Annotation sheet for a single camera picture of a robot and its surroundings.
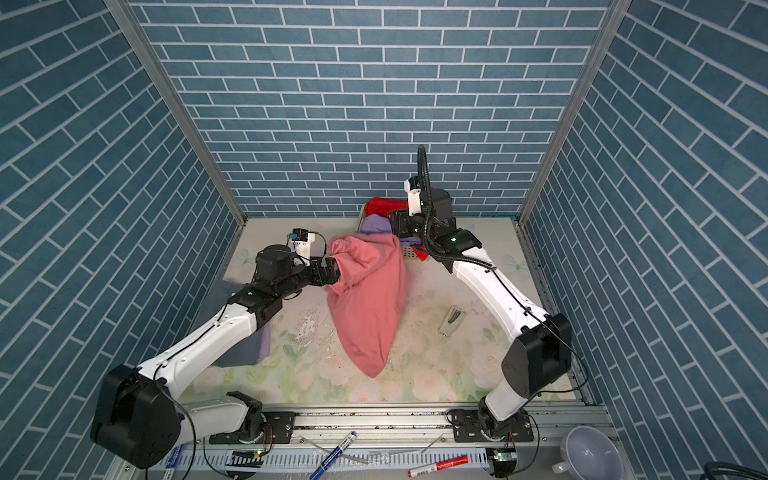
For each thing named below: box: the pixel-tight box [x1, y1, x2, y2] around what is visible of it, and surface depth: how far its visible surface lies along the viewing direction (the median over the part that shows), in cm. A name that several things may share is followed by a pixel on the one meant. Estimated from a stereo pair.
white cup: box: [552, 425, 623, 480], surface depth 68 cm
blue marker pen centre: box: [309, 431, 357, 480], surface depth 70 cm
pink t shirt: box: [325, 232, 408, 378], surface depth 89 cm
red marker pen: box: [408, 455, 469, 478], surface depth 69 cm
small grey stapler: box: [438, 304, 466, 337], surface depth 93 cm
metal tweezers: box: [299, 433, 445, 465], surface depth 72 cm
